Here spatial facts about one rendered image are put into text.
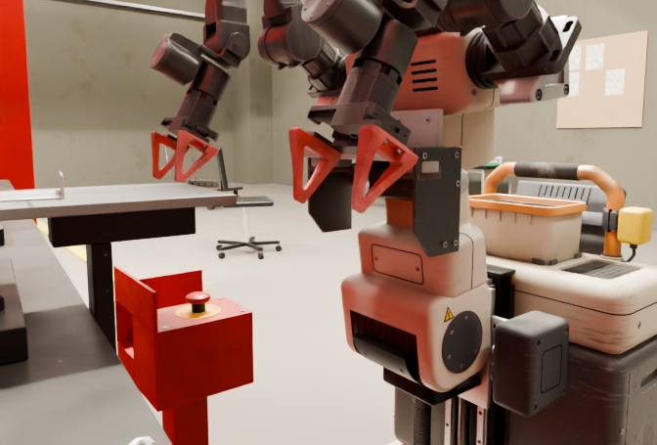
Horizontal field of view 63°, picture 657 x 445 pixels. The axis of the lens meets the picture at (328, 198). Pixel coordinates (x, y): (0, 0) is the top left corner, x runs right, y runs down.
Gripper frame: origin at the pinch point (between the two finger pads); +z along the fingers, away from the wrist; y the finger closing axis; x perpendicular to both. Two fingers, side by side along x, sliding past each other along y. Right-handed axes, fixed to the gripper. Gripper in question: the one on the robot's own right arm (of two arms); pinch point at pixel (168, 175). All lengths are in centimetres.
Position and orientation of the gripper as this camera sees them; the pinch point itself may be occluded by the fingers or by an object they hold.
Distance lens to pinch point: 92.3
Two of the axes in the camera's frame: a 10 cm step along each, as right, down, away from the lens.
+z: -3.6, 9.2, -1.8
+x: 7.0, 3.9, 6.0
